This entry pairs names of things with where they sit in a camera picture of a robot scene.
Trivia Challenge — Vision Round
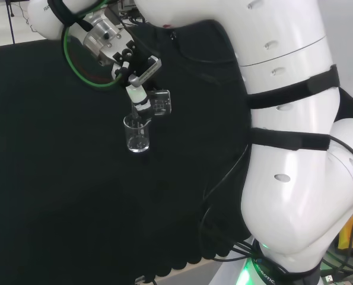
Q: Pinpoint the black tripod leg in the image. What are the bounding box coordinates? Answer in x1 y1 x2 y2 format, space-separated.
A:
5 0 15 45

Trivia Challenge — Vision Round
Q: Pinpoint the yellow stop button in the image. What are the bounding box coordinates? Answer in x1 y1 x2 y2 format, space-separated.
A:
338 209 353 256

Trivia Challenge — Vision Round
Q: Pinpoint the clear glass beaker with spout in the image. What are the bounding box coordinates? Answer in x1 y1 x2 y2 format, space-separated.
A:
131 88 173 119

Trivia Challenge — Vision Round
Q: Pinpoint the black cloth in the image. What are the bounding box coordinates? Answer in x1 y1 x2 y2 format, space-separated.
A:
0 19 353 278

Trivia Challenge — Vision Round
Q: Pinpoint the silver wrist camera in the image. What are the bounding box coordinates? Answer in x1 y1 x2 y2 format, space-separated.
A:
128 56 163 88

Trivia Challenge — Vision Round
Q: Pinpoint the green cable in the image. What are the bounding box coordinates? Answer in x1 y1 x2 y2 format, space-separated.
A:
62 0 126 91

